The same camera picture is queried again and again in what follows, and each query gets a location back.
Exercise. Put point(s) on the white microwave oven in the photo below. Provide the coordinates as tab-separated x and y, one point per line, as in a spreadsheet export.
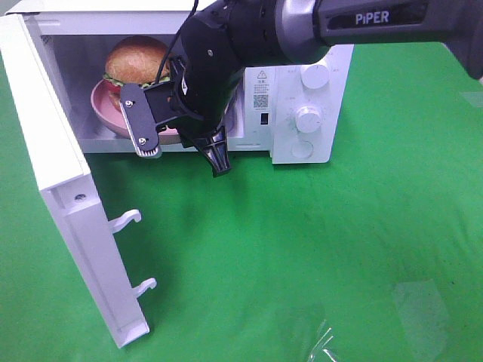
54	54

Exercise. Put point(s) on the white upper dial knob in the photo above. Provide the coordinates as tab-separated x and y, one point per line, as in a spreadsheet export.
314	76

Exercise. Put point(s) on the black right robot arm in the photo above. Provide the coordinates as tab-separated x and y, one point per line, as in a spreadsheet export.
281	33

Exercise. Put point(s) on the toy hamburger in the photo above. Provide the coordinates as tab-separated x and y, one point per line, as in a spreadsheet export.
134	60

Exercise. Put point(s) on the white dial knob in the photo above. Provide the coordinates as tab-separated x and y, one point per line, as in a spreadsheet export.
314	76
308	119

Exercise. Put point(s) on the round white door-release button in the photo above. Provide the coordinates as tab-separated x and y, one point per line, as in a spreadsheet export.
302	149

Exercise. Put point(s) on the green table mat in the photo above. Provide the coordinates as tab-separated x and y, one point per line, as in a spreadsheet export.
245	262

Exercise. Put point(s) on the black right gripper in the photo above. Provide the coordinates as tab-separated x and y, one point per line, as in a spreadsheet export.
205	81

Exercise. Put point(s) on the white microwave door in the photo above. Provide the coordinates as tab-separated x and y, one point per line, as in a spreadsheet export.
64	178

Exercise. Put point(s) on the white lower dial knob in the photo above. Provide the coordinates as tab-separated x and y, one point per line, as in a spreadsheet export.
308	119

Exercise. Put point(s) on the clear tape patch front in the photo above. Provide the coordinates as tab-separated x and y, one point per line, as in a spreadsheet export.
323	347

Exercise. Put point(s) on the pink round plate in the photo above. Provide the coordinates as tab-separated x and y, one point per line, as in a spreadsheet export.
110	117

